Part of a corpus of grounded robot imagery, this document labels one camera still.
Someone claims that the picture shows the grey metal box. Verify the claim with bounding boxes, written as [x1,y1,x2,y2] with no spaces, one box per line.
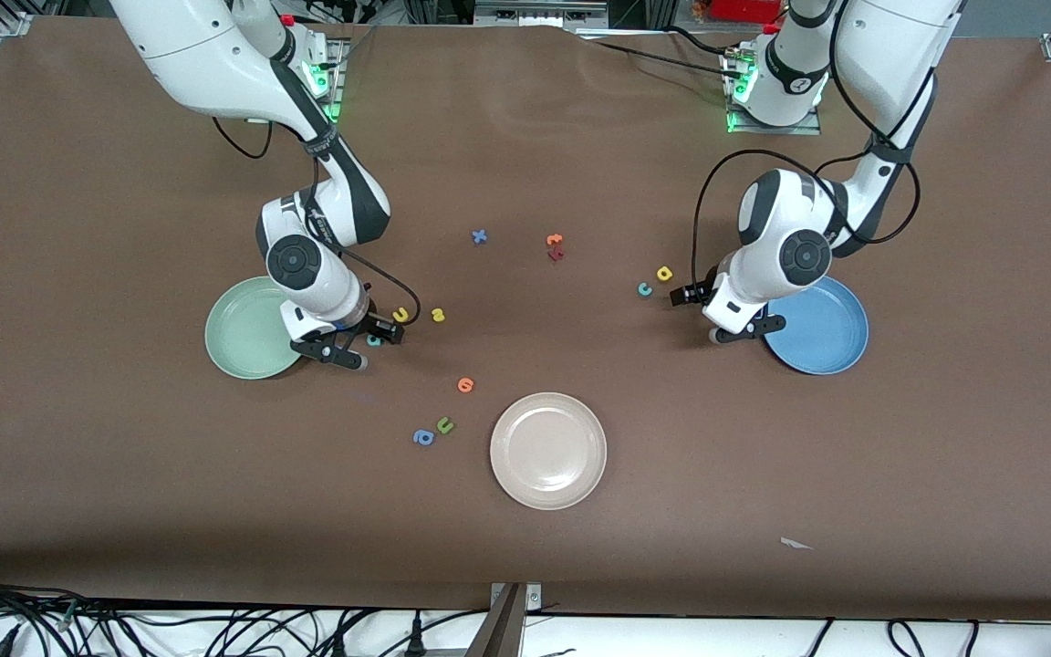
[473,0,610,30]

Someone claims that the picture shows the red box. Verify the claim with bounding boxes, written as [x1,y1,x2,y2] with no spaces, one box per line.
[706,0,784,24]

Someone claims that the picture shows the blue plate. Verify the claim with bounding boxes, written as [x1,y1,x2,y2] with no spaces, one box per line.
[763,276,870,376]

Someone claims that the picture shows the brown paper table cover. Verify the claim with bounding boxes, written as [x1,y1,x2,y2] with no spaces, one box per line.
[0,16,1051,623]

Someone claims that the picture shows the beige plate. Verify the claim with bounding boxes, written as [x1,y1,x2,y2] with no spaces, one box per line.
[489,391,609,511]

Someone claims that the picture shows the long black table cable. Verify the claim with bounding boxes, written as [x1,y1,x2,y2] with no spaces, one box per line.
[594,40,736,70]

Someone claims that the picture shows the pale green plate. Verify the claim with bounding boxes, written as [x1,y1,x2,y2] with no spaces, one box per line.
[204,276,307,381]

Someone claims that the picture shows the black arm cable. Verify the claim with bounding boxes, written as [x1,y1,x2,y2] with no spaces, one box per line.
[692,36,939,293]
[212,117,423,328]

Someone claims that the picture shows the short black table cable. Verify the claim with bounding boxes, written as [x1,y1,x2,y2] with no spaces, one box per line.
[667,26,741,54]

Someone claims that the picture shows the grey metal beam with bracket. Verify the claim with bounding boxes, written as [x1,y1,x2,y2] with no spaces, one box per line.
[466,582,545,657]

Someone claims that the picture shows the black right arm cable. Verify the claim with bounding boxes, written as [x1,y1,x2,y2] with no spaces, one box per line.
[212,117,423,328]

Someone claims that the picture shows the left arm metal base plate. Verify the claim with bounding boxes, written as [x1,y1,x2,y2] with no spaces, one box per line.
[726,50,823,136]

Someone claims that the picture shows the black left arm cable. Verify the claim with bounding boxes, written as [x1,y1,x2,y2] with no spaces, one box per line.
[692,36,939,293]

